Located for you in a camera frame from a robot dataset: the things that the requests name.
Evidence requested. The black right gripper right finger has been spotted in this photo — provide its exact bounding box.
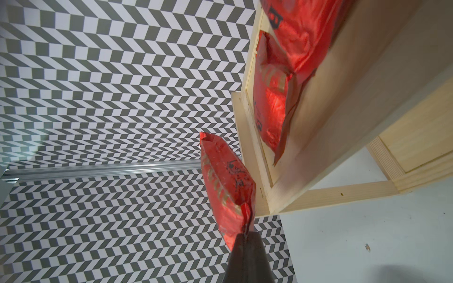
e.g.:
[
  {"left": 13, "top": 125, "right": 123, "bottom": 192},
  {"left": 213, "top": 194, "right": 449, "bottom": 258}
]
[{"left": 247, "top": 232, "right": 274, "bottom": 283}]

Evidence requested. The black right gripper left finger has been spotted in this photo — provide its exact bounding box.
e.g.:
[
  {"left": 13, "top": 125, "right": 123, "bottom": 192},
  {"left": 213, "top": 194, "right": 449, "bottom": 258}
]
[{"left": 223, "top": 234, "right": 248, "bottom": 283}]

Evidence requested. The light wooden two-tier shelf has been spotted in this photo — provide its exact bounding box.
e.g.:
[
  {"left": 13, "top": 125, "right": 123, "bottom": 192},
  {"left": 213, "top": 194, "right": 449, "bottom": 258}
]
[{"left": 231, "top": 1, "right": 453, "bottom": 216}]

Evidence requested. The red tea bag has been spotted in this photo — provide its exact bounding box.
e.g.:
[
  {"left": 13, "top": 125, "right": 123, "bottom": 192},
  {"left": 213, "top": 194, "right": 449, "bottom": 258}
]
[
  {"left": 252, "top": 31, "right": 296, "bottom": 165},
  {"left": 199, "top": 132, "right": 256, "bottom": 250},
  {"left": 261, "top": 0, "right": 355, "bottom": 84}
]

